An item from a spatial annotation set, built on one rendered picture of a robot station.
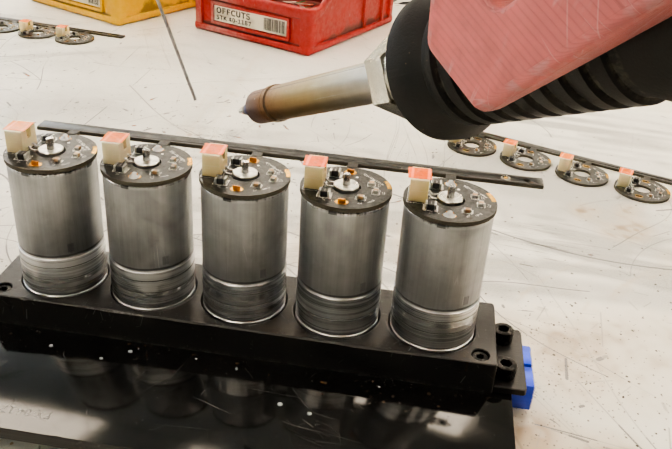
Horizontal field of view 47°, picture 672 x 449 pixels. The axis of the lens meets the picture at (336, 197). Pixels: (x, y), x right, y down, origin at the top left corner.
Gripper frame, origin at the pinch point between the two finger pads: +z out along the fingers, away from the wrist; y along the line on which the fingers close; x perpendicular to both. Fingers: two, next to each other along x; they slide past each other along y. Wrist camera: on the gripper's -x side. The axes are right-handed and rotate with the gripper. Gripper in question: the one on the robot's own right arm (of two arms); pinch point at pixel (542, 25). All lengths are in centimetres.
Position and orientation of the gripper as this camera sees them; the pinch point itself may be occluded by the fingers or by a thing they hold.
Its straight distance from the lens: 11.7
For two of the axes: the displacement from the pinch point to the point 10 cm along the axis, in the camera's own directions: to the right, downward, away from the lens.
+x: 5.0, 7.8, -3.9
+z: -3.4, 5.8, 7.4
